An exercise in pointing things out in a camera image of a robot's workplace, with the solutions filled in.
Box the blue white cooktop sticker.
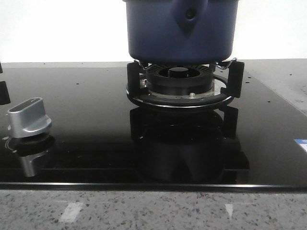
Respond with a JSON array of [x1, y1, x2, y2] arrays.
[[294, 139, 307, 152]]

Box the black round gas burner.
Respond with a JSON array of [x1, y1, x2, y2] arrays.
[[145, 64, 213, 96]]

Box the dark blue saucepan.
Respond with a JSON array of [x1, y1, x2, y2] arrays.
[[125, 0, 239, 64]]

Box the black left pan support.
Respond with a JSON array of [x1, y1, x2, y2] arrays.
[[0, 61, 12, 105]]

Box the black glass gas cooktop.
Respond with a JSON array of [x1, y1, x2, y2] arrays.
[[0, 63, 307, 192]]

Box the silver stove control knob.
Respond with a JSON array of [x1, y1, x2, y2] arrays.
[[8, 97, 52, 138]]

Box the black pan support grate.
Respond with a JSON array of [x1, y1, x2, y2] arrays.
[[126, 58, 245, 110]]

